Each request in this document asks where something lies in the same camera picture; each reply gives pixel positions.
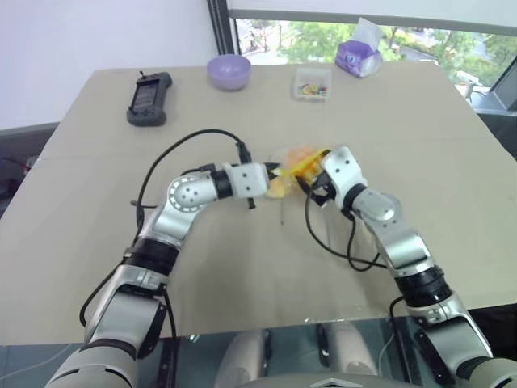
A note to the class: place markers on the small white stand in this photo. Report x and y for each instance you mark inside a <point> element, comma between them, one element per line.
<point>468,87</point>

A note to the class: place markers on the grey rounded robot leg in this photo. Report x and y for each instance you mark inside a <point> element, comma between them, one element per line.
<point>349,347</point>
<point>240,359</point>

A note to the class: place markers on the small round yellow bread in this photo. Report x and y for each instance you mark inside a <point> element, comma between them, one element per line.
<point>278,190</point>

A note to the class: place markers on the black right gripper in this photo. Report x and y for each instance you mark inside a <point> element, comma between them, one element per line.
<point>323,190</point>

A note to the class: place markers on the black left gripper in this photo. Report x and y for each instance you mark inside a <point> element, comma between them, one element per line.
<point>267,169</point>

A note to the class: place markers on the dark grey handheld controller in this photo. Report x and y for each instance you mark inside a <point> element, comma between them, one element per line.
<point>148,101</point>

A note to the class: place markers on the purple tissue pack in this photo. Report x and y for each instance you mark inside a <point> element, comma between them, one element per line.
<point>357,60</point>

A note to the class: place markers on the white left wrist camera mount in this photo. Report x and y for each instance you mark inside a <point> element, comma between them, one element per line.
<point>248,181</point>

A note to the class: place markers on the dark monitor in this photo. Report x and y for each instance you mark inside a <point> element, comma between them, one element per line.
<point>505,89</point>

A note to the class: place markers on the purple bowl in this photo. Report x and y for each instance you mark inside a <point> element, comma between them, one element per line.
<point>228,72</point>

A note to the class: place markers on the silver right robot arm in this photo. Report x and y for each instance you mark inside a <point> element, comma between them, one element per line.
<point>404,242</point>

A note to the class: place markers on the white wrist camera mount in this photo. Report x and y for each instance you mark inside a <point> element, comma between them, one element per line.
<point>343,169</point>
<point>248,181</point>

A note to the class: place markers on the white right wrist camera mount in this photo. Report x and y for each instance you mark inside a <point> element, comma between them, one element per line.
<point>343,169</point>

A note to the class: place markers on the clear box of colourful pins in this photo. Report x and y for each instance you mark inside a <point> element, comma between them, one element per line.
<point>312,85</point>

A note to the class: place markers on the dark window frame post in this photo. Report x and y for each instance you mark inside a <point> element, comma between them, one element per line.
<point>222,26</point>

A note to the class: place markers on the clear yellow-zip plastic bag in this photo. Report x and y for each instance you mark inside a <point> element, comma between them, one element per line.
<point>291,178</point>

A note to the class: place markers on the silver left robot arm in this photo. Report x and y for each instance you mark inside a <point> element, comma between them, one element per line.
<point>177,218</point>

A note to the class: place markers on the large orange crosshatch bread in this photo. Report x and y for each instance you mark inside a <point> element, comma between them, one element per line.
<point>301,155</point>

